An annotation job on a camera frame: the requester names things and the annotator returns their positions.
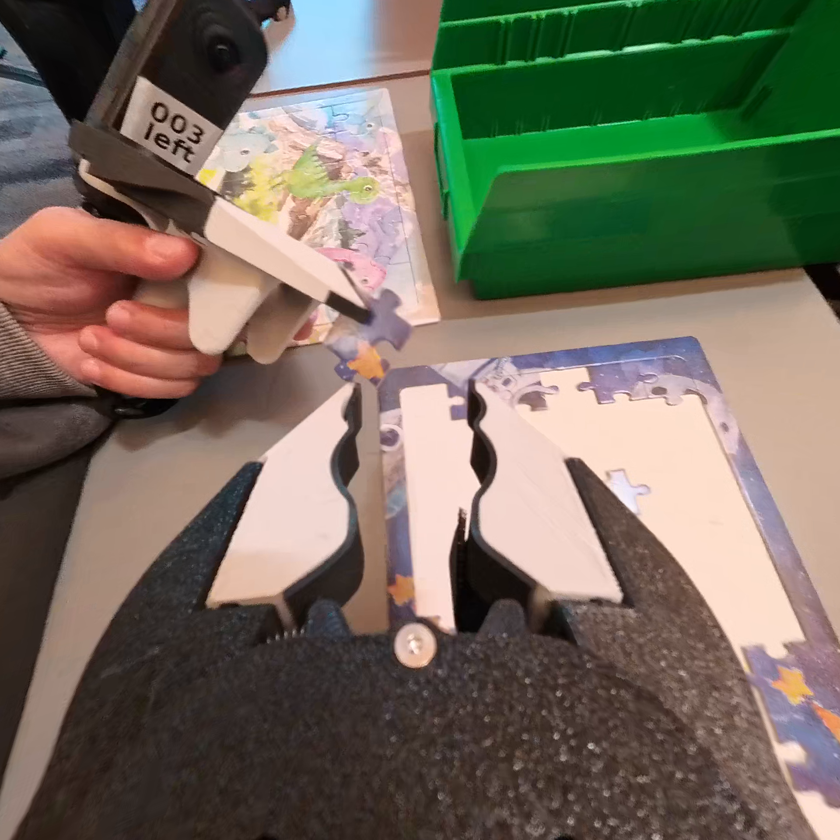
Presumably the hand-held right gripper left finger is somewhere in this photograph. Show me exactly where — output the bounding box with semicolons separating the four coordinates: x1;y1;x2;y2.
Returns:
205;382;366;627

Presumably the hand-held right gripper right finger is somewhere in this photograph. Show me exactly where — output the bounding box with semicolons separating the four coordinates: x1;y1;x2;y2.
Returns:
451;379;624;634

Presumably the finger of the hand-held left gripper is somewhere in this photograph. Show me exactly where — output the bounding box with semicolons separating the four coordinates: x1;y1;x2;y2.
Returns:
188;198;371;357
245;283;319;366

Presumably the blue space puzzle tray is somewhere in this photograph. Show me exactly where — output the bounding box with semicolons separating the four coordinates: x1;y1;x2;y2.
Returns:
377;336;840;808

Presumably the person's left forearm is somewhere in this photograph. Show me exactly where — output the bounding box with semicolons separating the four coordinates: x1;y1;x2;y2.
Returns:
0;302;119;483

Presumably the grey desk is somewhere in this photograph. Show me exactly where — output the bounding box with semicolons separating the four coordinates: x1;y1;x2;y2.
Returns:
252;0;447;93
0;72;840;815

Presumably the person's left hand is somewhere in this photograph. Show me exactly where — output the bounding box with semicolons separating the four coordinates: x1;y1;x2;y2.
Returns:
0;209;224;401

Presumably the colourful dinosaur puzzle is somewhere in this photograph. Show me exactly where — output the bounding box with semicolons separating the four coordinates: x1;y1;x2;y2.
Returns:
197;87;442;342

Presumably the purple grey banded puzzle piece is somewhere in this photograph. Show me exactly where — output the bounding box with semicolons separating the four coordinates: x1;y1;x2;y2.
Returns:
607;469;651;516

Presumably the orange comet puzzle piece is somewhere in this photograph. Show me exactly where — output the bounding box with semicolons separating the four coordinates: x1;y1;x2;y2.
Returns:
745;646;840;756

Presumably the green plastic bin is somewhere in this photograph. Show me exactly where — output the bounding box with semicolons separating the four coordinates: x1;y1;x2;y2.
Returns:
430;0;840;301

